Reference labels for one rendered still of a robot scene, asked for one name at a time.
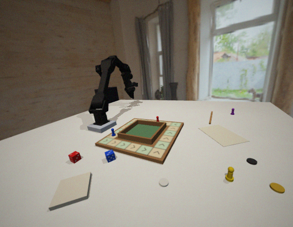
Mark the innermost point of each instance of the red die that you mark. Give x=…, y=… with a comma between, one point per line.
x=74, y=157

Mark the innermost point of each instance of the yellow flat disc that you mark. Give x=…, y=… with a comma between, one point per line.
x=277, y=188

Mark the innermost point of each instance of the beige flat square slab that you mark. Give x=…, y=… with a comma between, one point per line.
x=71, y=190

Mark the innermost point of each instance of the square wooden game board track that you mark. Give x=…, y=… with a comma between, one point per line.
x=141, y=156

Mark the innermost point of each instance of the green and cream board game track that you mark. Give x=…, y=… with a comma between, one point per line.
x=143, y=131

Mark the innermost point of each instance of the blue die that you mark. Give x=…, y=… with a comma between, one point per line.
x=110, y=156

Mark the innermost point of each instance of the yellow game pawn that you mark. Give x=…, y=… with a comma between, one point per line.
x=229, y=176

